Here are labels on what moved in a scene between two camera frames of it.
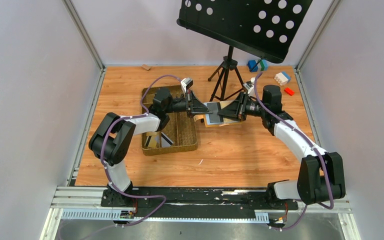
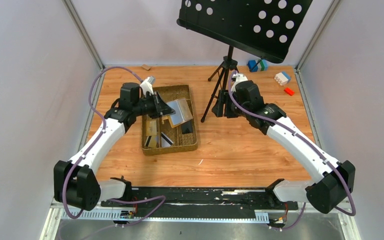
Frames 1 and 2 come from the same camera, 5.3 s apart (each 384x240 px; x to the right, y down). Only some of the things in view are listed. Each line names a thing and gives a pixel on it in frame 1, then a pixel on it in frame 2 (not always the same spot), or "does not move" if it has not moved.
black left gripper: [190, 104] -> [158, 105]
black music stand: [267, 28] does not move
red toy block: [289, 91] does not move
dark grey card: [214, 117] -> [187, 127]
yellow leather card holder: [214, 119] -> [182, 113]
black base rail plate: [195, 203] does not move
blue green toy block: [263, 65] does not move
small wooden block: [145, 66] does not move
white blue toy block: [282, 78] does not move
